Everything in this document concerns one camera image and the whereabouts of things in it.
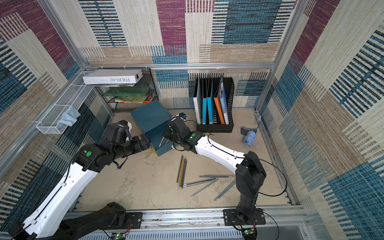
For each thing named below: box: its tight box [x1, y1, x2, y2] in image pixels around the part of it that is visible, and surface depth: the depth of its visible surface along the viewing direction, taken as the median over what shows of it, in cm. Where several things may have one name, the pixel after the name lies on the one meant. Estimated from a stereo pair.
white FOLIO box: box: [82, 69, 144, 85], surface depth 81 cm
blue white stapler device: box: [240, 117, 262, 147], surface depth 99 cm
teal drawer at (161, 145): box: [145, 122, 179, 157], surface depth 82 cm
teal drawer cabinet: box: [130, 100, 178, 157], surface depth 87 cm
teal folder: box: [202, 97, 213, 125], surface depth 91 cm
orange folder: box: [213, 90, 226, 125], surface depth 93 cm
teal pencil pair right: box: [213, 179, 237, 201], surface depth 83 cm
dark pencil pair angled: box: [183, 178, 216, 188], surface depth 87 cm
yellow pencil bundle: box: [176, 153, 188, 190], surface depth 91 cm
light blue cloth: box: [56, 105, 81, 129], surface depth 69 cm
